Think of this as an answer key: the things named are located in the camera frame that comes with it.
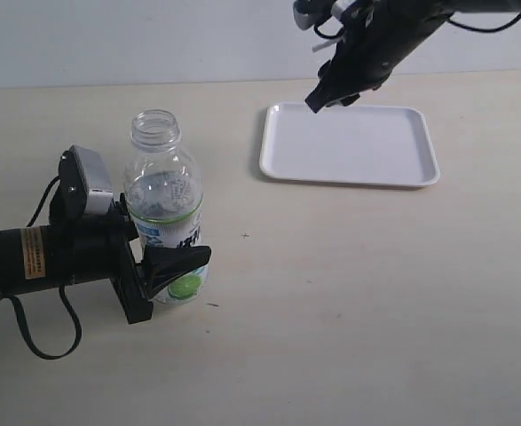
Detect black camera cable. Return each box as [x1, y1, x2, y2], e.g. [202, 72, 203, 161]
[312, 8, 521, 39]
[0, 176, 83, 359]

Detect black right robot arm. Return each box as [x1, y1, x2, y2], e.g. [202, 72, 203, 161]
[293, 0, 521, 113]

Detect clear plastic drink bottle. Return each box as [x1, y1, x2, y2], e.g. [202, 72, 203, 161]
[122, 109, 211, 305]

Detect black right camera cable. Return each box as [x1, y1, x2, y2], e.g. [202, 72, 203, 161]
[312, 8, 521, 39]

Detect black left camera cable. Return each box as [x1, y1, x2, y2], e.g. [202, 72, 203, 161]
[0, 176, 83, 359]

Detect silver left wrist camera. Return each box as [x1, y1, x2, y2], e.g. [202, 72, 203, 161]
[58, 145, 114, 219]

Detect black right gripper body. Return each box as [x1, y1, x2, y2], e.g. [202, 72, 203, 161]
[315, 1, 451, 96]

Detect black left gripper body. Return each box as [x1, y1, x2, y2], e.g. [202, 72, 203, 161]
[49, 193, 154, 324]

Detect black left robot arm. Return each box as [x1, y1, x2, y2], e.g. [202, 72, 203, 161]
[0, 196, 211, 324]

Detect white plastic tray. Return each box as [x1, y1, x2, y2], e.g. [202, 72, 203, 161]
[258, 102, 440, 188]

